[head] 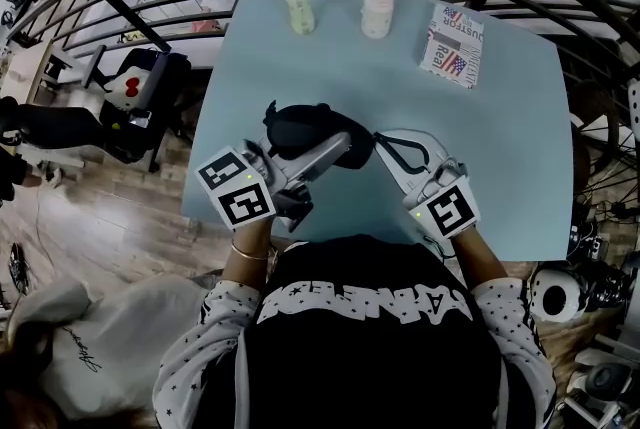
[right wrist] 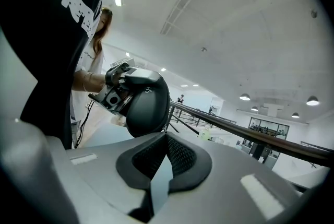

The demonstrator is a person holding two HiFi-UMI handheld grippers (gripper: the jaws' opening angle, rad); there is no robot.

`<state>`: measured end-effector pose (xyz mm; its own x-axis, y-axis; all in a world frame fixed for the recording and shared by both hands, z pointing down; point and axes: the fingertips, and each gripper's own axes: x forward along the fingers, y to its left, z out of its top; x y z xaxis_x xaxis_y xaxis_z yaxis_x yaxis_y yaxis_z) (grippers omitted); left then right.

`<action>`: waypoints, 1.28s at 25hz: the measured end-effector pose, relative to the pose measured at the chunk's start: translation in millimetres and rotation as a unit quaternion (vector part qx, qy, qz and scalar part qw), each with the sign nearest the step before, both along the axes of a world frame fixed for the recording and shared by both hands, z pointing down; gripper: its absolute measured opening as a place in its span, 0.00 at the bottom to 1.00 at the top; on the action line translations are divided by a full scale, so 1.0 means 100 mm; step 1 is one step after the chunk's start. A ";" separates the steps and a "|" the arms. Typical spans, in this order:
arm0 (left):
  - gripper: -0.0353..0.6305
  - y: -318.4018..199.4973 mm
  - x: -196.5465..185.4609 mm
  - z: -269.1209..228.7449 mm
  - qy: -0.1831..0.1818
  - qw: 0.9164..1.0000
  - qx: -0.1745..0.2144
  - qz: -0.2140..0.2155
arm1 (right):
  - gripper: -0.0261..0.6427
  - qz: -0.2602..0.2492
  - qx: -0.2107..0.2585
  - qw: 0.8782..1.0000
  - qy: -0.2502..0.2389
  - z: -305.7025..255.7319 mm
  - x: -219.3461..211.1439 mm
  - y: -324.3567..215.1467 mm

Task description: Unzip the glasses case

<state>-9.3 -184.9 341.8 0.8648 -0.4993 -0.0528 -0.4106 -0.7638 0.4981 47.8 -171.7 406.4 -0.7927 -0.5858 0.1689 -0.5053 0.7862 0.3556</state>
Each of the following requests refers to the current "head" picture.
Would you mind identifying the pale pink plastic bottle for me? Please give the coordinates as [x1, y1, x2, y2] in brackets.
[360, 0, 394, 40]

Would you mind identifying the white round device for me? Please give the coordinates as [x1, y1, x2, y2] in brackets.
[529, 266, 586, 323]

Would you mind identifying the gold bracelet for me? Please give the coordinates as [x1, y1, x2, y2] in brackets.
[230, 239, 271, 263]

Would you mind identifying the person's left forearm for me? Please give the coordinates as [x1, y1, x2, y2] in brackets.
[219, 221, 274, 291]

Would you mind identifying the black cable bundle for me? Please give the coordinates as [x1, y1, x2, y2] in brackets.
[567, 196, 640, 263]

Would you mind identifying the newspaper print box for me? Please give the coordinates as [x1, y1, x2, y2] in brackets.
[418, 2, 485, 90]

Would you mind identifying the pale green plastic bottle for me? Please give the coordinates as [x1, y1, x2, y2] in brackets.
[282, 0, 317, 36]

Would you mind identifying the person's black printed shirt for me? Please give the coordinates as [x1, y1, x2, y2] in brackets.
[152, 234, 559, 429]

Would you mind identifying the black chair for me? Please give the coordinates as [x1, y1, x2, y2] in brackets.
[97, 47, 194, 174]

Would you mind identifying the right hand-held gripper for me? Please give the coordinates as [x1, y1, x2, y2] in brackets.
[373, 128, 481, 241]

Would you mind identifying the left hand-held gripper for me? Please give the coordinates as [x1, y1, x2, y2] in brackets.
[194, 116, 353, 234]

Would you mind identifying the white cushion with red bow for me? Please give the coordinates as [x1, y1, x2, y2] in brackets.
[103, 66, 151, 111]

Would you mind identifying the person's right forearm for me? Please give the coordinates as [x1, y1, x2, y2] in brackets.
[449, 224, 509, 291]

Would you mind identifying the light wooden side table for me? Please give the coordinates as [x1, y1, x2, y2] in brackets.
[4, 41, 76, 93]

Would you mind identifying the black glasses case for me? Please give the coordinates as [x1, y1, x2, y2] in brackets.
[262, 99, 377, 172]

